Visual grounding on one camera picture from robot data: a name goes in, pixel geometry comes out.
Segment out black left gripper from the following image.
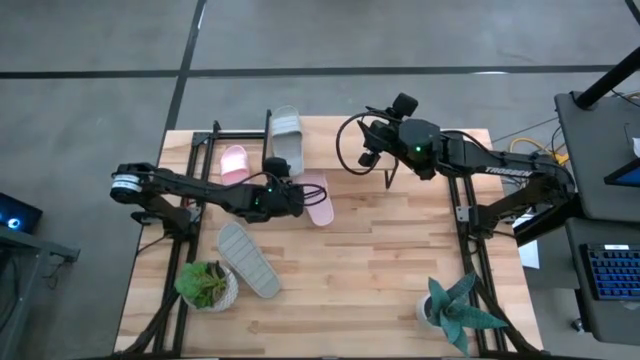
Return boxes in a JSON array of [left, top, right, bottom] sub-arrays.
[[249, 182, 329, 224]]

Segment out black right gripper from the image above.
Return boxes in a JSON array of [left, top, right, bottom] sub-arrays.
[[357, 119, 404, 169]]

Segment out pink rubber slide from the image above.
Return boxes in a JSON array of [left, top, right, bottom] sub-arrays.
[[293, 171, 335, 227], [220, 144, 251, 187]]

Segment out grey rubber slide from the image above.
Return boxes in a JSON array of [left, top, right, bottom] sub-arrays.
[[268, 104, 305, 177], [216, 221, 283, 300]]

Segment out green succulent in white pot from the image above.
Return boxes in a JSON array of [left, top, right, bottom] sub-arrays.
[[174, 259, 240, 314]]

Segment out teal plant in white pot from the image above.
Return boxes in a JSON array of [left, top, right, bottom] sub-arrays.
[[416, 272, 509, 357]]

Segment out white paper sheet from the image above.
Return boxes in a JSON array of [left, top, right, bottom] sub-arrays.
[[513, 214, 541, 270]]

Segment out grey desk with pole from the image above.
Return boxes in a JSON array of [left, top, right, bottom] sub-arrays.
[[553, 91, 640, 224]]

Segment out black slanted pole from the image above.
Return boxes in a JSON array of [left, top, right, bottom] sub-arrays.
[[574, 47, 640, 109]]

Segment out blue laptop screen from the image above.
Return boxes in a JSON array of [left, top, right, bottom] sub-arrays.
[[603, 158, 640, 189]]

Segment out blue backlit keyboard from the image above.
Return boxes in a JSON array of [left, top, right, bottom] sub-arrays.
[[579, 243, 640, 301]]

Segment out grey keyboard desk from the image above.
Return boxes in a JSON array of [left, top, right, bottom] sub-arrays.
[[564, 218, 640, 346]]

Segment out grey metal stand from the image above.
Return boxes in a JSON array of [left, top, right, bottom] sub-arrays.
[[0, 224, 81, 360]]

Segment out black computer with blue light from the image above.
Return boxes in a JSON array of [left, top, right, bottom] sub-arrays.
[[0, 192, 44, 234]]

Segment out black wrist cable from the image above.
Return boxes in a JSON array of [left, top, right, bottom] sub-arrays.
[[335, 112, 396, 176], [234, 171, 281, 190]]

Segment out wooden shelf with black frame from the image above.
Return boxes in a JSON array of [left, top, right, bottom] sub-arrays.
[[262, 110, 401, 191]]

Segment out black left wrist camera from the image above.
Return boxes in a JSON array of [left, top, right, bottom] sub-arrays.
[[263, 156, 292, 180]]

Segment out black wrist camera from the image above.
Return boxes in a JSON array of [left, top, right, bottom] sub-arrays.
[[391, 92, 420, 120], [263, 156, 292, 180]]

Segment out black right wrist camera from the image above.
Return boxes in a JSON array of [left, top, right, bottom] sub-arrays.
[[391, 92, 420, 120]]

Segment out black aluminium rig frame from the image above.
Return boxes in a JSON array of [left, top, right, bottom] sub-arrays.
[[112, 119, 549, 360]]

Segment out yellow cable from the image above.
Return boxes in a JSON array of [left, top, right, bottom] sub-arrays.
[[508, 137, 570, 167]]

